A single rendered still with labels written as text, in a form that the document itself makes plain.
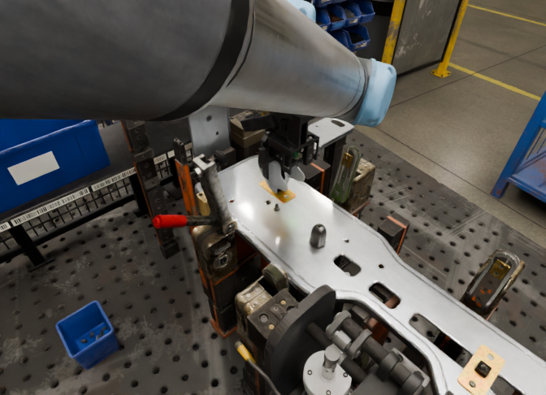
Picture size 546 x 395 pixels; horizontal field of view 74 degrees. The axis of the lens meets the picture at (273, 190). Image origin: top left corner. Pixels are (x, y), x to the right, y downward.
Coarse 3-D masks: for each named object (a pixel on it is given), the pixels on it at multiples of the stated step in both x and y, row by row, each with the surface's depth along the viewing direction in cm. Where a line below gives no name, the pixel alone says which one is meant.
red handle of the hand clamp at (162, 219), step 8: (160, 216) 59; (168, 216) 60; (176, 216) 61; (184, 216) 62; (192, 216) 64; (200, 216) 66; (208, 216) 67; (216, 216) 69; (160, 224) 59; (168, 224) 60; (176, 224) 61; (184, 224) 62; (192, 224) 64; (200, 224) 65; (208, 224) 67; (216, 224) 69
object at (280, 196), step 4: (264, 180) 80; (260, 184) 79; (264, 184) 79; (264, 188) 78; (268, 188) 78; (268, 192) 77; (272, 192) 77; (280, 192) 77; (284, 192) 77; (288, 192) 77; (292, 192) 77; (276, 196) 76; (280, 196) 76; (284, 196) 76; (288, 196) 76; (292, 196) 76; (280, 200) 75; (284, 200) 75; (288, 200) 75
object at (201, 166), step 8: (216, 152) 60; (192, 160) 60; (200, 160) 59; (208, 160) 60; (216, 160) 61; (224, 160) 60; (200, 168) 59; (208, 168) 58; (192, 176) 59; (200, 176) 59; (208, 176) 59; (216, 176) 60; (208, 184) 60; (216, 184) 61; (208, 192) 63; (216, 192) 62; (208, 200) 66; (216, 200) 63; (224, 200) 65; (216, 208) 65; (224, 208) 66; (224, 216) 67
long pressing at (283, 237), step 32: (256, 160) 95; (224, 192) 86; (256, 192) 86; (256, 224) 78; (288, 224) 78; (352, 224) 78; (288, 256) 72; (320, 256) 72; (352, 256) 72; (384, 256) 72; (352, 288) 66; (416, 288) 66; (384, 320) 61; (448, 320) 61; (480, 320) 62; (416, 352) 58; (512, 352) 57; (448, 384) 54; (512, 384) 54; (544, 384) 54
